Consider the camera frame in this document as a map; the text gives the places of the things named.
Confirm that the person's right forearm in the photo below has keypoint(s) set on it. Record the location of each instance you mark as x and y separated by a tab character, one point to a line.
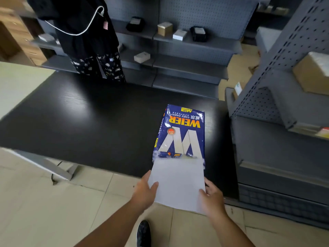
232	232

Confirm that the black box white label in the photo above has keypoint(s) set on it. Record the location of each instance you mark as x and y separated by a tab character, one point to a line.
198	33
135	24

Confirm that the person's right hand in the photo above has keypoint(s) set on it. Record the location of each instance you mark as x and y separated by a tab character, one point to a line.
214	203

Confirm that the grey pegboard shelf unit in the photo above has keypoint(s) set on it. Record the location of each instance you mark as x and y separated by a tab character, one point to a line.
195	59

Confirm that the blue copy paper wrapper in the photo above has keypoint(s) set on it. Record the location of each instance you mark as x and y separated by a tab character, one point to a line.
182	131

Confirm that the small white box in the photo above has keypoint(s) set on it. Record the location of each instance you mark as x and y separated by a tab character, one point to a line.
180	35

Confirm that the pink tag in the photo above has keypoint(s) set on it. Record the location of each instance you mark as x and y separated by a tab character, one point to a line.
105	25

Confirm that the person's left thumb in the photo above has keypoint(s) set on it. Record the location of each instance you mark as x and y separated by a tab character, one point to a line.
154	189

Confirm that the large brown cardboard box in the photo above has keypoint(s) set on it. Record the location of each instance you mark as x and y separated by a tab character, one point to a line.
312	74

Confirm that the red yellow packet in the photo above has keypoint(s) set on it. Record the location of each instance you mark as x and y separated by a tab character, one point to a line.
323	132

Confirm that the grey metal table leg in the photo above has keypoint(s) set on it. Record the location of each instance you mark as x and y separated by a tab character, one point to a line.
43	164

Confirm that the grey perforated shelf rack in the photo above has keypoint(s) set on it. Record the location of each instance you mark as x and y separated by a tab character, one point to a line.
282	126

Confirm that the tan cardboard box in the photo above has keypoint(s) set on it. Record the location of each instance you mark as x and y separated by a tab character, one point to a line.
165	29

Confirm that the person's right thumb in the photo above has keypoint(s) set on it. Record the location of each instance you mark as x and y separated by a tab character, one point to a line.
203	195

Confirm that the person's left hand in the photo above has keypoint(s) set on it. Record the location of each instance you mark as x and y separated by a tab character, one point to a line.
142	194

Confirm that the small brown labelled box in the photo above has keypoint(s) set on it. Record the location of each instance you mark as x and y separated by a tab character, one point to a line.
239	90

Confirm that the person's left forearm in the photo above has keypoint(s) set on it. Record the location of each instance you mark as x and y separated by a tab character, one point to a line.
110	227

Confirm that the wooden drawer cabinet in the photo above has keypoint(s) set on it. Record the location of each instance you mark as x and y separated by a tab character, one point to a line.
18	35

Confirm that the white copy paper stack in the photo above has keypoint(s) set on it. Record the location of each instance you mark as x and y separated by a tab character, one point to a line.
177	183

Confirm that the black shoe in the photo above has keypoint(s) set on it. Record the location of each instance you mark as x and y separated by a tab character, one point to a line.
143	234

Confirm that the white flat box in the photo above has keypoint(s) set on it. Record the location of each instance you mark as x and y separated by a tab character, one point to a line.
46	37
142	57

